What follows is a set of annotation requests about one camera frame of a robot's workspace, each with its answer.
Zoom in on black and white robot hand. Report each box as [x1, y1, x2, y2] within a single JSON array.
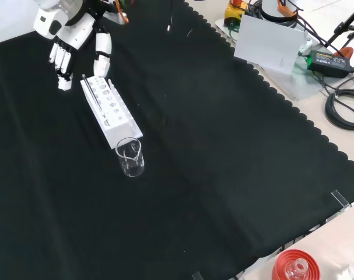
[[33, 0, 120, 92]]

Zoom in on clear glass rod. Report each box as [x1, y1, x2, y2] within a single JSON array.
[[81, 73, 104, 112]]

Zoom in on white test tube rack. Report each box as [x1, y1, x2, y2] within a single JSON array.
[[79, 75, 144, 150]]

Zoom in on clear glass beaker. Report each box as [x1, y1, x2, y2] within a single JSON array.
[[115, 137, 145, 178]]

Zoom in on yellow stop button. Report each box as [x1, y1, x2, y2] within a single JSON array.
[[225, 0, 250, 26]]

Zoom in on black bench cloth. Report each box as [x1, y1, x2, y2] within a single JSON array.
[[0, 0, 354, 280]]

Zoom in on pale board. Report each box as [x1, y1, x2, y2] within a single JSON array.
[[233, 13, 308, 78]]

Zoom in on black power adapter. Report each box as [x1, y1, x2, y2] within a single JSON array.
[[306, 49, 354, 79]]

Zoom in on black tripod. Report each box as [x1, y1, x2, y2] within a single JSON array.
[[325, 0, 354, 58]]

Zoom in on orange clamp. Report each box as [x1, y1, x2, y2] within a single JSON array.
[[335, 45, 354, 58]]

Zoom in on red ribbed funnel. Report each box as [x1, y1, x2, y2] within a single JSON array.
[[271, 247, 322, 280]]

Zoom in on clear glass flask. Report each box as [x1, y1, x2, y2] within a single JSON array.
[[285, 258, 309, 280]]

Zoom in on black cable with USB plug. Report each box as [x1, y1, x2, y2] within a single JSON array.
[[166, 0, 175, 32]]

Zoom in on metal base plate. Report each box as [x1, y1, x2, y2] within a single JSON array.
[[213, 16, 329, 102]]

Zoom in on coiled black cable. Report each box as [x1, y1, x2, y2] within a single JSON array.
[[324, 89, 354, 131]]

